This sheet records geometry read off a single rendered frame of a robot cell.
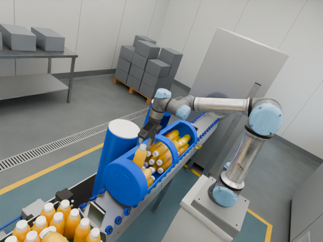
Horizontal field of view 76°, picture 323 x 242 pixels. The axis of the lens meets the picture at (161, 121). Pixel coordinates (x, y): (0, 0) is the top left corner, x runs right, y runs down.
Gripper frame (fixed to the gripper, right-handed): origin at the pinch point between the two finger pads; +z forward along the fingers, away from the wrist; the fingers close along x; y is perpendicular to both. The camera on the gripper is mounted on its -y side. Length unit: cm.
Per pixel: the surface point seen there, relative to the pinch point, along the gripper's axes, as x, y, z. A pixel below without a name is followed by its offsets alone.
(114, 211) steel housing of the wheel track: -2.9, -15.2, 40.5
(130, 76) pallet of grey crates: 225, 301, 91
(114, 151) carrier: 38, 30, 46
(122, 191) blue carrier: -1.5, -10.8, 27.9
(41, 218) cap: 12, -51, 24
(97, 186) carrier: 46, 29, 96
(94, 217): 0.7, -28.3, 35.6
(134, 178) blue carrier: -6.0, -10.8, 12.9
